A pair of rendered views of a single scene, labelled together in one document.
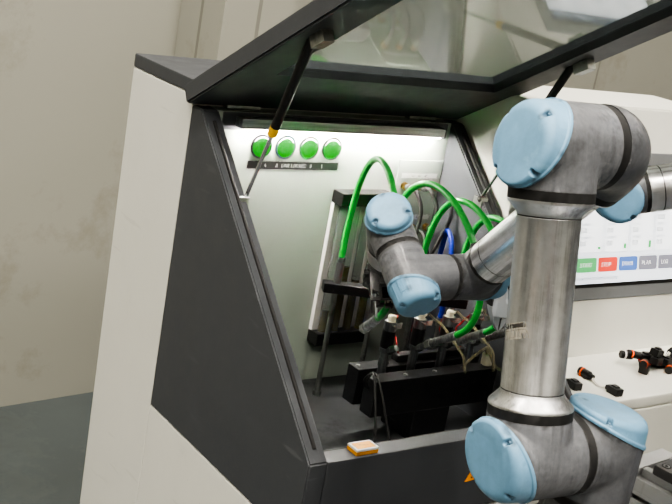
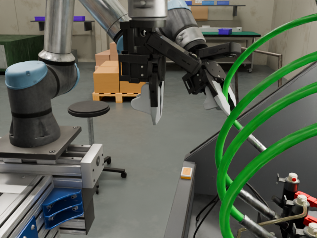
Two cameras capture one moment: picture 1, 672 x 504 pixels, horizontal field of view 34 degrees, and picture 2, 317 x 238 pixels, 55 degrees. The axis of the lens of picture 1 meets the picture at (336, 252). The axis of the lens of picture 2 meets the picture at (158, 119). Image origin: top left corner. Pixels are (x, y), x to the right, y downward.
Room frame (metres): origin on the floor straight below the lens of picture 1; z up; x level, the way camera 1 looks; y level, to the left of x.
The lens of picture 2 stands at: (2.39, -0.71, 1.42)
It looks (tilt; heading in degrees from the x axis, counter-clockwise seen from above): 20 degrees down; 139
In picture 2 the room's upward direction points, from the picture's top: straight up
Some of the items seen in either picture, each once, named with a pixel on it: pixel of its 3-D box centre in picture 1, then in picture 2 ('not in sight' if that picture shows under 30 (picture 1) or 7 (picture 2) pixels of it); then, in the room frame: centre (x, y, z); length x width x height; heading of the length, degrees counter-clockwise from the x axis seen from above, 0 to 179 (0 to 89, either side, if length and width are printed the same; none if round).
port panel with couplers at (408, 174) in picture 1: (412, 226); not in sight; (2.51, -0.17, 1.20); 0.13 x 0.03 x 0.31; 128
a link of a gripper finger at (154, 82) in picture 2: not in sight; (154, 84); (1.94, -0.33, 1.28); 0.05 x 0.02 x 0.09; 128
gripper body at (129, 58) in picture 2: not in sight; (144, 51); (1.91, -0.33, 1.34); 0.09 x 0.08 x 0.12; 38
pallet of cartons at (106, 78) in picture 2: not in sight; (122, 70); (-2.05, 2.29, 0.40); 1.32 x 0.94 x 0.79; 133
